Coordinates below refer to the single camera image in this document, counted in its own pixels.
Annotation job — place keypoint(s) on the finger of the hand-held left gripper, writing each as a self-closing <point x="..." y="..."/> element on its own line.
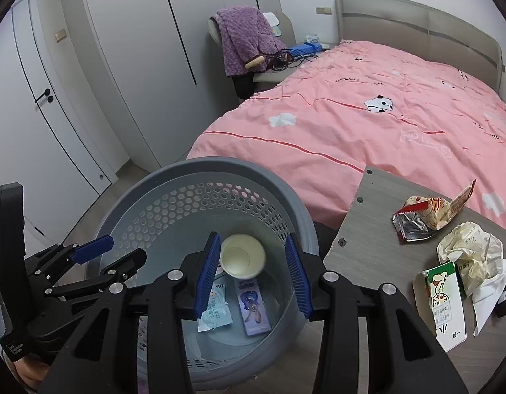
<point x="90" y="248"/>
<point x="121" y="266"/>

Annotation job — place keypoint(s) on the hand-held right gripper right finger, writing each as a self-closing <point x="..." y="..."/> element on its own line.
<point x="299" y="279"/>

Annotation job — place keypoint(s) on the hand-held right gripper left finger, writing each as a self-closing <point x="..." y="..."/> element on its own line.
<point x="207" y="275"/>

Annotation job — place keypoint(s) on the light blue wipe packet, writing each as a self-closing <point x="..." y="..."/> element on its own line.
<point x="215" y="308"/>

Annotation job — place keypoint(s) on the red white paper cup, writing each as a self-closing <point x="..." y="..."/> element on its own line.
<point x="242" y="256"/>

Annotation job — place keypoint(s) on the purple rabbit print packet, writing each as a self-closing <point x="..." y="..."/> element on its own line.
<point x="253" y="308"/>

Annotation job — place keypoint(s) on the grey perforated wastebasket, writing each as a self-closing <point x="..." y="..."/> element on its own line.
<point x="162" y="213"/>

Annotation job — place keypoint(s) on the torn snack wrapper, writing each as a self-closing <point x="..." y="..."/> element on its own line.
<point x="429" y="211"/>

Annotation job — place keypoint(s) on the white green milk carton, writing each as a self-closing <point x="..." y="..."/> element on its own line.
<point x="445" y="308"/>

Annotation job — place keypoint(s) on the cream paper wrapper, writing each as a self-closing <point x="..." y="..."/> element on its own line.
<point x="470" y="246"/>

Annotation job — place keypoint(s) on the white tissue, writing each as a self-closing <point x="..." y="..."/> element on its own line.
<point x="489" y="295"/>

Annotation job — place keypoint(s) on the white door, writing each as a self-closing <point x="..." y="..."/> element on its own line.
<point x="51" y="131"/>

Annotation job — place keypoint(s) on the pink panda print duvet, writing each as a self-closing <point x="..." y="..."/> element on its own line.
<point x="339" y="131"/>

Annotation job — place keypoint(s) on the beige chair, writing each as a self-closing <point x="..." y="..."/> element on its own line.
<point x="273" y="76"/>

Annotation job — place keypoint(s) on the white wardrobe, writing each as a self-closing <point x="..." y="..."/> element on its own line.
<point x="154" y="49"/>

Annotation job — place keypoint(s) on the grey nightstand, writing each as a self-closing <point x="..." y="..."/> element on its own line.
<point x="327" y="45"/>

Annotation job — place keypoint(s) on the tissue pack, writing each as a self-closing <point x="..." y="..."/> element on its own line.
<point x="312" y="39"/>

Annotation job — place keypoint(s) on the purple fuzzy blanket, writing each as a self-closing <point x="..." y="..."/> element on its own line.
<point x="244" y="37"/>

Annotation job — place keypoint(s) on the white printed cushion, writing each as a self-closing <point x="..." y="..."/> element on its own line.
<point x="273" y="22"/>

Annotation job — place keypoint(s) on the grey bed headboard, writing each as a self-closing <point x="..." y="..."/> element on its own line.
<point x="421" y="24"/>

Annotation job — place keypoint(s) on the wall light switch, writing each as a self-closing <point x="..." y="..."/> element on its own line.
<point x="60" y="34"/>

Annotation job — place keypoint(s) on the wall socket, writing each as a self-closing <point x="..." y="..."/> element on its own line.
<point x="323" y="10"/>

